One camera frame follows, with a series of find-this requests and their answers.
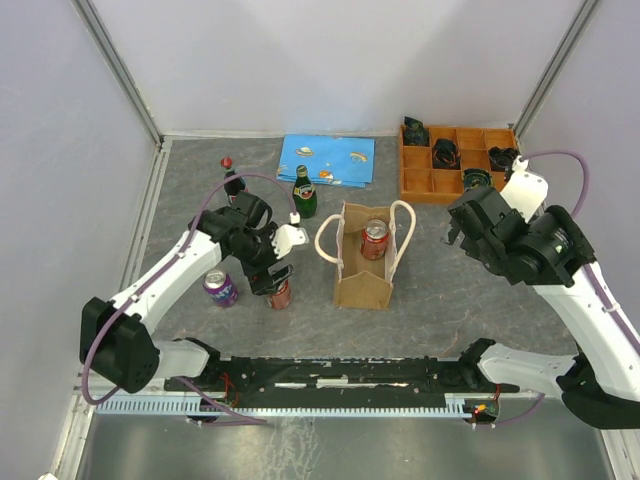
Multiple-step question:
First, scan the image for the red cola can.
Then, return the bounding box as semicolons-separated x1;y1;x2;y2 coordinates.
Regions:
267;280;291;310
361;219;389;261

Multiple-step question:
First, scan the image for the dark rolled item bottom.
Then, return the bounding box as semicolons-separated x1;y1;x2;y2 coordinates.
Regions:
462;168;494;191

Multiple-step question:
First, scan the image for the aluminium frame rail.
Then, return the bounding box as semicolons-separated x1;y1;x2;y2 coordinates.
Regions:
71;0;164;145

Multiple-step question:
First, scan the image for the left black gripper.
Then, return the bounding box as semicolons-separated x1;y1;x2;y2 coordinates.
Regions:
231;223;294;296

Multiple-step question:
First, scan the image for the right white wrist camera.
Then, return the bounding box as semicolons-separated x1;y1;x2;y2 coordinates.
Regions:
501;156;549;222

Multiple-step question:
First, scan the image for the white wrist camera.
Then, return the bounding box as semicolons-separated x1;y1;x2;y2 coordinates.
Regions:
501;156;549;222
271;213;309;260

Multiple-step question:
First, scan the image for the dark rolled item right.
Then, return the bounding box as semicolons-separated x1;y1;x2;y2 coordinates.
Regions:
488;146;520;172

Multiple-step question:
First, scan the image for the dark rolled item centre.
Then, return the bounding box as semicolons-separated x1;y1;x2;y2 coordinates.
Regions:
432;138;461;170

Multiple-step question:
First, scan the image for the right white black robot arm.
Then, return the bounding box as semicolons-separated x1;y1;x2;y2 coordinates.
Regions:
447;187;639;430

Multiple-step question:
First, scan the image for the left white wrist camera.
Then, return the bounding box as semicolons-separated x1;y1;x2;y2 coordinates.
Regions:
271;213;309;260

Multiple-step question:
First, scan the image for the brown canvas tote bag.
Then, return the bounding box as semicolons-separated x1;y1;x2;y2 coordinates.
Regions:
314;200;417;310

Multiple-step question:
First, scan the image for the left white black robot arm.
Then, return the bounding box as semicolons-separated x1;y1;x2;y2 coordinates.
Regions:
79;192;308;393

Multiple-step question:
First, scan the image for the cola bottle red cap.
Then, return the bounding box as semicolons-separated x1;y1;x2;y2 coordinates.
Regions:
220;157;248;204

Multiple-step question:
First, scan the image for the light blue cable duct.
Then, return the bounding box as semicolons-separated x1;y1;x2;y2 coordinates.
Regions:
96;394;471;419

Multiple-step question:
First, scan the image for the green glass bottle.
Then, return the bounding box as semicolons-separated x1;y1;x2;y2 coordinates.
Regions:
292;165;318;219

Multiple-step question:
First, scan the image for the dark rolled item top-left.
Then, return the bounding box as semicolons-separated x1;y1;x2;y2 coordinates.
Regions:
403;116;430;147

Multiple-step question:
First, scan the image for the purple soda can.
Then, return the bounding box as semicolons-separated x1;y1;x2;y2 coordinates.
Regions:
203;269;238;308

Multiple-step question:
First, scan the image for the orange wooden compartment tray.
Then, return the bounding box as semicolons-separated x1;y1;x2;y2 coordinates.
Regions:
398;125;518;205

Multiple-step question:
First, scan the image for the blue patterned cloth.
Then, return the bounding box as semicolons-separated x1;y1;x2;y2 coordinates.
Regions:
276;134;375;188

